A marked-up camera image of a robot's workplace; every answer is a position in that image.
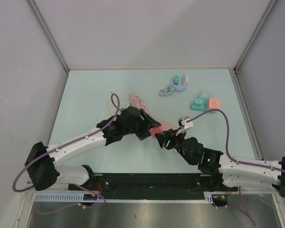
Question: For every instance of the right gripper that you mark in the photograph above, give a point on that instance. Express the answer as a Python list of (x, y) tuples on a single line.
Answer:
[(170, 135)]

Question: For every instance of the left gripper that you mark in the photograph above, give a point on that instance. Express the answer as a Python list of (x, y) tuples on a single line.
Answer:
[(147, 123)]

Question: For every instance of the pink power strip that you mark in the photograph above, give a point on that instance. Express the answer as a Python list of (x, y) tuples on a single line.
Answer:
[(165, 125)]

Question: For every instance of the blue round power strip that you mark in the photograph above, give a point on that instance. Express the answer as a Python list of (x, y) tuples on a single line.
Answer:
[(171, 88)]

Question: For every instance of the teal triangular power strip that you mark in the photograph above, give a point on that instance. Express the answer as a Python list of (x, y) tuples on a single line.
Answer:
[(203, 108)]

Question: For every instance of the light teal charger plug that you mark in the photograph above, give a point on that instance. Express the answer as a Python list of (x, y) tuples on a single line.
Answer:
[(199, 102)]

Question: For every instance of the pink cube socket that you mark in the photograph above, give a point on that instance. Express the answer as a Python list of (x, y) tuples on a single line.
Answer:
[(214, 103)]

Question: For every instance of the white square adapter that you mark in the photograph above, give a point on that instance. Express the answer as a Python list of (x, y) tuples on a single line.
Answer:
[(184, 80)]

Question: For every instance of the pink square adapter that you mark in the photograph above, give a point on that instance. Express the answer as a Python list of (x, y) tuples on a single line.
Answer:
[(156, 130)]

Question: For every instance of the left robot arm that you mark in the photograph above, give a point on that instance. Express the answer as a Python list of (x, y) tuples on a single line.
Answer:
[(46, 164)]

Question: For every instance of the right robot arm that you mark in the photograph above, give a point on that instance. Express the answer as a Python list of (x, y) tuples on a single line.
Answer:
[(224, 169)]

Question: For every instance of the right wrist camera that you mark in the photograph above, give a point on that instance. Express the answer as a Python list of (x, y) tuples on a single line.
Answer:
[(185, 124)]

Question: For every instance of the grey cable duct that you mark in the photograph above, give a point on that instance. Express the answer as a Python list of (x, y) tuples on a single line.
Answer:
[(84, 197)]

